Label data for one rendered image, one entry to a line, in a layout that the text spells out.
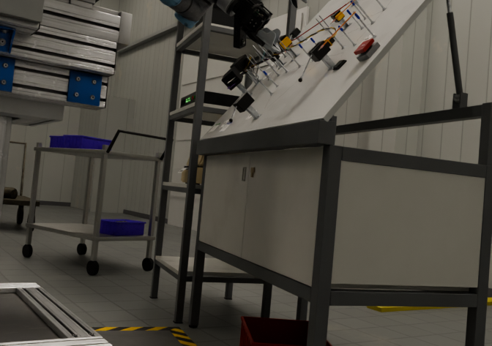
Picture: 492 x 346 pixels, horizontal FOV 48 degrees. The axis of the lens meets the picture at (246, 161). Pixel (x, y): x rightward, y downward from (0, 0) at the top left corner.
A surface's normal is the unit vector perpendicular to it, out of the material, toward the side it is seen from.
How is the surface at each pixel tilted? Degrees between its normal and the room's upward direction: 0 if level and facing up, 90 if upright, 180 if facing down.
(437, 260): 90
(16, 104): 90
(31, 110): 90
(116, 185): 90
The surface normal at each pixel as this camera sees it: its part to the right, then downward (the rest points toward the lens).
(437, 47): -0.83, -0.11
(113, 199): 0.55, 0.00
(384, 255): 0.37, -0.01
